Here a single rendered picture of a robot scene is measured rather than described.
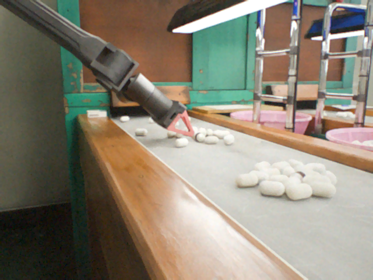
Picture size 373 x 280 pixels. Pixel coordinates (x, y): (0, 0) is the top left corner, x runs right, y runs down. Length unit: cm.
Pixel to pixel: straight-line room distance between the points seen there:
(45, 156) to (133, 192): 174
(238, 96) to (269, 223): 106
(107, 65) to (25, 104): 138
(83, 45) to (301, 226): 56
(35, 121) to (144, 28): 104
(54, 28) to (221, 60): 78
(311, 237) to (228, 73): 109
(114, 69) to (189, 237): 50
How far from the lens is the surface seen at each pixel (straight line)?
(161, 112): 75
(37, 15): 79
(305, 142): 71
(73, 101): 121
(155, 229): 30
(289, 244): 34
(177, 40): 130
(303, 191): 44
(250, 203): 42
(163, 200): 36
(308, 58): 164
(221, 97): 136
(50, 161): 211
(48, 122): 207
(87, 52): 73
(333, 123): 111
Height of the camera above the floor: 90
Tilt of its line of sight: 11 degrees down
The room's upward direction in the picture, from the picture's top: straight up
